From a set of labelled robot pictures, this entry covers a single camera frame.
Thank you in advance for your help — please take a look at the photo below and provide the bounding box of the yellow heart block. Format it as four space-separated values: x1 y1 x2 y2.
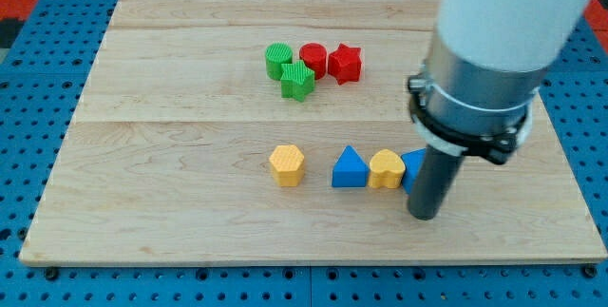
368 149 407 189

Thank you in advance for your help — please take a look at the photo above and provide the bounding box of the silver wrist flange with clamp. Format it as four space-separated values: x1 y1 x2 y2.
407 34 547 165

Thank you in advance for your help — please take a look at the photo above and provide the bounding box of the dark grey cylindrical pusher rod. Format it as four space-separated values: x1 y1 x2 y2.
408 145 464 221

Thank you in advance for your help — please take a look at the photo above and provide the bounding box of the light wooden board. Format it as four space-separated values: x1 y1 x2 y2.
19 0 607 267

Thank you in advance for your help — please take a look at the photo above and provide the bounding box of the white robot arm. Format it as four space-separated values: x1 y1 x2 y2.
407 0 589 220

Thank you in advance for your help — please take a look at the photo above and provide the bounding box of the red star block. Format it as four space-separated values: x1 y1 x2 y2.
327 44 362 86

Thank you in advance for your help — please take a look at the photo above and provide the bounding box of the blue triangle block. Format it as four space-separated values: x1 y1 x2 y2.
332 145 370 188

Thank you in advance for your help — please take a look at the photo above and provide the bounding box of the green star block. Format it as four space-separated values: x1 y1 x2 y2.
280 60 315 102

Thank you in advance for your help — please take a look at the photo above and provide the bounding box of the green cylinder block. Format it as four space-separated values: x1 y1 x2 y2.
265 43 293 80

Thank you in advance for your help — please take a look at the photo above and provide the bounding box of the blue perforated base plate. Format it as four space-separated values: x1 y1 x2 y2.
1 0 607 306

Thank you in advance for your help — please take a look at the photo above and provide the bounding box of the red cylinder block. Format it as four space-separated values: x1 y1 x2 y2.
298 43 327 80

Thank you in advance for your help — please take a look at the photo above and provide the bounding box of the yellow hexagon block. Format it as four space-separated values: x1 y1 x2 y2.
269 144 305 187

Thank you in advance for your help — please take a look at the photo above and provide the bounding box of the blue block behind rod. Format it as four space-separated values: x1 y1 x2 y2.
401 148 426 194

